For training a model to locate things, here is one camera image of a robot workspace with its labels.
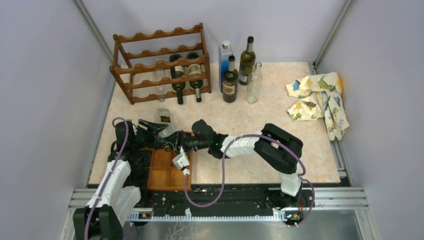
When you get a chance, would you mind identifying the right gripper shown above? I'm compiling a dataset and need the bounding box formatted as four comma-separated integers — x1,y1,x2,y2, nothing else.
162,130,210,156

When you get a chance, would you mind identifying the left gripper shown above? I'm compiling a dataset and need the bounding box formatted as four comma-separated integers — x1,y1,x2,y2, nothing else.
131,118,168,150

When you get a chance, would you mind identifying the clear liquor bottle black cap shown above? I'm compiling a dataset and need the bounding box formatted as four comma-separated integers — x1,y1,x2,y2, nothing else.
157,108,175,138

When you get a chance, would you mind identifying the green wine bottle white label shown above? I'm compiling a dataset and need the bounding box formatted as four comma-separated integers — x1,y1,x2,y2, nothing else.
169,54,186,105

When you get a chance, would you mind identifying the green wine bottle dark label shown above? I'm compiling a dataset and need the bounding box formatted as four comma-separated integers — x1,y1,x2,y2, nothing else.
186,52,204,103

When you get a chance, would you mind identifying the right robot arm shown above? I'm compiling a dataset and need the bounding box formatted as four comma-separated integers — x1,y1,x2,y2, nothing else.
158,119,306,206

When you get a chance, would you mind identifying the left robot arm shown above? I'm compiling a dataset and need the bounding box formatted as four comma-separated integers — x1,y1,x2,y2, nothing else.
72,117,168,240

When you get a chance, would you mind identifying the wooden wine rack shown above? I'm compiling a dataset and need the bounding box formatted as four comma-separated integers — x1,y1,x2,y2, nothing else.
109,23,212,105

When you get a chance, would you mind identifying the dark bottle brown label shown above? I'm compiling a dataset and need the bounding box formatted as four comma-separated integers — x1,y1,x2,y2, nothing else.
222,55,239,103

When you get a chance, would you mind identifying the clear tall glass bottle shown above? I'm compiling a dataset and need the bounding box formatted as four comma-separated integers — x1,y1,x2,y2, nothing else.
246,62,263,105

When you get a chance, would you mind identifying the blue square glass bottle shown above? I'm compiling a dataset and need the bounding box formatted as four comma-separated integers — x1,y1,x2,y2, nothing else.
218,40,233,93

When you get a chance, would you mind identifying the tall green wine bottle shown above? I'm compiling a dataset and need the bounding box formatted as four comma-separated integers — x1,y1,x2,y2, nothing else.
238,36,256,86

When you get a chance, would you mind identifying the dinosaur print cloth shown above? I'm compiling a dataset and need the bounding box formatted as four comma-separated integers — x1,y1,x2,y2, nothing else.
285,71,350,141

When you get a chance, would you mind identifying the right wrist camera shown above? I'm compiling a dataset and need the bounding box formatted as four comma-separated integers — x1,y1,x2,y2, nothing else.
172,147,191,176

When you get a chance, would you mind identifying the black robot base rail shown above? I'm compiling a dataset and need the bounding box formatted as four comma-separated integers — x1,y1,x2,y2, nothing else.
129,183,315,222

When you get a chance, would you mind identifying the aluminium corner frame post left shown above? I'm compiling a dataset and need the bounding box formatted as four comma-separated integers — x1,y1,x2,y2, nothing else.
72,0,113,63

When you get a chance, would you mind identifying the aluminium corner frame post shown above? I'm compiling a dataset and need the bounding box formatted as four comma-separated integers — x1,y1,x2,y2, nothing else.
72,0,113,63
312,0,356,71

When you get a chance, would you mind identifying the aluminium corner frame post right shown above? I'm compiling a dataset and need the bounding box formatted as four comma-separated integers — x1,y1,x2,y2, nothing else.
312,0,356,71

